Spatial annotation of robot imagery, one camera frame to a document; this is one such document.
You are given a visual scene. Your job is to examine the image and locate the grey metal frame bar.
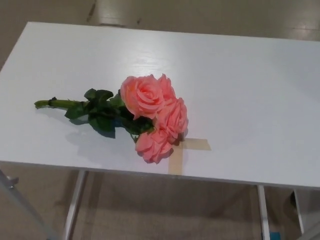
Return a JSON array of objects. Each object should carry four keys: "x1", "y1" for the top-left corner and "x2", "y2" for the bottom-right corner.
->
[{"x1": 0, "y1": 162, "x2": 60, "y2": 240}]

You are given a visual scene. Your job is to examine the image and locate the white slanted table leg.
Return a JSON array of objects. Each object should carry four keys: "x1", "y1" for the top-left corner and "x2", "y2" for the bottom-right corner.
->
[{"x1": 61, "y1": 170, "x2": 89, "y2": 240}]

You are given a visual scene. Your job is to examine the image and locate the white thick table leg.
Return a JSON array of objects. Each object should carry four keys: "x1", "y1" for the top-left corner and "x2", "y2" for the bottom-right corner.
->
[{"x1": 257, "y1": 184, "x2": 272, "y2": 240}]

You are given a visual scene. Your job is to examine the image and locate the long beige tape strip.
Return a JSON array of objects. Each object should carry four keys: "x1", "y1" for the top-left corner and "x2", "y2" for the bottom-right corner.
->
[{"x1": 183, "y1": 137, "x2": 212, "y2": 152}]

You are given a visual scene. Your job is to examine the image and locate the white thin table leg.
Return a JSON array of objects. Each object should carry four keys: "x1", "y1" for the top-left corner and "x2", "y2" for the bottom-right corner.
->
[{"x1": 293, "y1": 188, "x2": 307, "y2": 229}]

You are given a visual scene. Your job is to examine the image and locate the pink artificial rose bouquet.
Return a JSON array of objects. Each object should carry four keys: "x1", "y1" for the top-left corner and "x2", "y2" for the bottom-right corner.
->
[{"x1": 34, "y1": 73, "x2": 189, "y2": 165}]

